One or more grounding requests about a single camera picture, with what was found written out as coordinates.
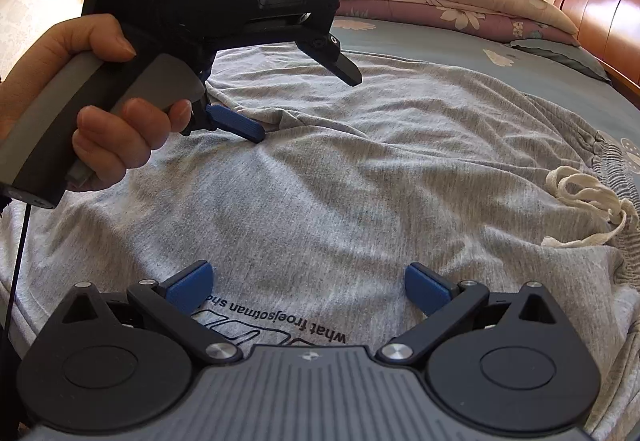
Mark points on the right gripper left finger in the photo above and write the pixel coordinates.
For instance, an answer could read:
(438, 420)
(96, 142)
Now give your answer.
(166, 308)

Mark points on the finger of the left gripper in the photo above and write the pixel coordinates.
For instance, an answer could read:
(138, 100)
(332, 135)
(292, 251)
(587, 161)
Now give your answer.
(211, 117)
(325, 49)

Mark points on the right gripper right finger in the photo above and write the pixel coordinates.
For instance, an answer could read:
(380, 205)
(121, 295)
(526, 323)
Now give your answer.
(449, 310)

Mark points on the grey sweatpants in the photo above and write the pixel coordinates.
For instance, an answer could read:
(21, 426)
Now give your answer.
(325, 195)

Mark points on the person's left hand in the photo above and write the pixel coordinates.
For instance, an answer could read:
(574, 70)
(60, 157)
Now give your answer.
(110, 145)

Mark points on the pink floral folded quilt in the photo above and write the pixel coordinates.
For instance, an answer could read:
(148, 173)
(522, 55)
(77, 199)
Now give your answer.
(497, 20)

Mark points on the blue floral bed sheet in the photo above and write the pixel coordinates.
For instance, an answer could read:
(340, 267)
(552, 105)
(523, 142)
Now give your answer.
(475, 50)

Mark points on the orange wooden headboard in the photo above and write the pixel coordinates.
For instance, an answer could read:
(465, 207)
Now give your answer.
(610, 30)

